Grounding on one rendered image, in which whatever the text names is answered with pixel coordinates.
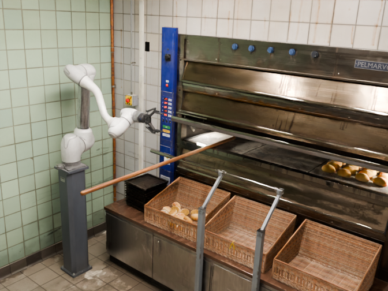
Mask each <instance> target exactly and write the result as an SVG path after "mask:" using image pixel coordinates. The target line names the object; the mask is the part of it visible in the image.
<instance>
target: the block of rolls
mask: <svg viewBox="0 0 388 291"><path fill-rule="evenodd" d="M343 165H345V163H342V162H337V161H333V160H331V161H330V162H328V163H327V164H326V165H323V166H322V170H323V171H325V172H328V173H334V172H335V170H338V169H339V168H340V167H342V166H343ZM360 168H362V167H358V166H354V165H350V164H347V165H346V166H344V167H343V168H342V169H339V171H338V172H337V174H338V175H339V176H341V177H346V178H349V177H351V174H355V173H356V171H359V170H360ZM378 172H379V171H375V170H371V169H366V168H364V169H363V170H361V171H360V172H359V173H358V174H356V176H355V179H356V180H358V181H362V182H368V181H369V180H370V179H371V178H372V177H373V176H375V175H376V173H378ZM373 183H374V184H375V185H379V186H388V174H387V173H382V172H381V173H380V175H378V176H377V177H376V178H374V180H373Z"/></svg>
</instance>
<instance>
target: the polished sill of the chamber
mask: <svg viewBox="0 0 388 291"><path fill-rule="evenodd" d="M181 145H184V146H188V147H192V148H195V149H200V148H202V147H205V146H207V145H205V144H201V143H197V142H194V141H190V140H187V139H184V140H181ZM205 151H206V152H210V153H212V154H216V155H220V156H224V157H227V158H230V159H234V160H237V161H241V162H245V163H249V164H251V165H255V166H259V167H263V168H265V169H269V170H273V171H277V172H280V173H283V174H287V175H290V176H294V177H298V178H302V179H304V180H308V181H312V182H316V183H318V184H322V185H326V186H330V187H333V188H337V189H340V190H343V191H347V192H351V193H355V194H357V195H361V196H365V197H369V198H372V199H375V200H379V201H382V202H386V203H388V194H386V193H382V192H378V191H374V190H372V189H367V188H363V187H360V186H357V185H353V184H348V183H345V182H342V181H338V180H334V179H331V178H327V177H323V176H319V175H316V174H312V173H308V172H305V171H301V170H297V169H293V168H290V167H286V166H282V165H278V164H276V163H271V162H268V161H263V160H261V159H256V158H253V157H250V156H246V155H242V154H238V153H235V152H231V151H227V150H223V149H220V148H216V147H213V148H210V149H207V150H205Z"/></svg>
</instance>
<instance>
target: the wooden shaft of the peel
mask: <svg viewBox="0 0 388 291"><path fill-rule="evenodd" d="M235 138H236V137H235V136H233V137H230V138H227V139H224V140H221V141H219V142H216V143H213V144H210V145H207V146H205V147H202V148H200V149H197V150H194V151H191V152H188V153H186V154H183V155H180V156H177V157H175V158H172V159H169V160H166V161H164V162H161V163H158V164H155V165H152V166H150V167H146V168H145V169H141V170H138V171H136V172H133V173H130V174H127V175H125V176H122V177H119V178H116V179H114V180H111V181H108V182H105V183H103V184H100V185H97V186H94V187H92V188H89V189H86V190H83V191H81V192H80V194H81V195H82V196H84V195H87V194H89V193H92V192H95V191H97V190H100V189H103V188H105V187H108V186H111V185H113V184H116V183H118V182H121V181H124V180H127V179H129V178H132V177H135V176H138V175H140V174H143V173H146V172H148V171H151V170H154V169H156V168H159V167H161V166H164V165H167V164H169V163H172V162H175V161H178V160H180V159H183V158H186V157H188V156H191V155H194V154H197V153H199V152H202V151H205V150H207V149H210V148H213V147H215V146H218V145H220V144H223V143H226V142H228V141H231V140H234V139H235Z"/></svg>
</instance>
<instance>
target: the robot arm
mask: <svg viewBox="0 0 388 291"><path fill-rule="evenodd" d="M64 74H65V75H66V76H67V78H69V79H70V80H71V81H73V82H74V83H76V84H77V85H78V107H77V128H76V129H75V130H74V133H69V134H66V135H65V136H64V137H63V138H62V140H61V158H62V163H59V164H57V169H65V170H66V171H72V170H75V169H79V168H82V167H86V164H83V163H81V155H82V153H84V152H86V151H88V150H89V149H90V148H91V147H92V146H93V144H94V142H95V138H94V135H93V133H92V129H91V128H90V127H89V108H90V91H91V92H92V93H93V94H94V96H95V99H96V102H97V105H98V108H99V112H100V114H101V117H102V118H103V120H104V121H105V122H106V123H107V124H108V128H109V129H108V134H109V136H110V137H112V138H114V139H116V138H119V137H120V136H122V135H123V134H124V133H125V132H126V131H127V130H128V128H129V127H130V126H131V125H132V124H133V123H135V122H138V123H144V124H146V126H145V128H147V129H148V130H149V131H150V132H151V133H152V134H156V133H159V132H160V133H161V132H163V131H162V130H159V129H155V128H154V126H153V125H152V123H151V116H152V115H153V114H154V113H156V114H160V115H162V114H164V113H161V112H159V111H158V110H156V107H155V108H152V109H150V110H146V111H145V112H146V114H145V113H143V112H141V111H137V110H135V109H131V108H124V109H122V110H121V111H120V118H117V117H114V118H113V117H111V116H109V115H108V113H107V110H106V106H105V102H104V99H103V95H102V92H101V90H100V89H99V87H98V86H97V85H96V84H95V83H94V82H93V80H94V77H95V75H96V70H95V68H94V67H93V66H92V65H90V64H79V65H71V64H68V65H66V66H65V67H64ZM150 111H153V112H152V113H151V114H148V113H149V112H150Z"/></svg>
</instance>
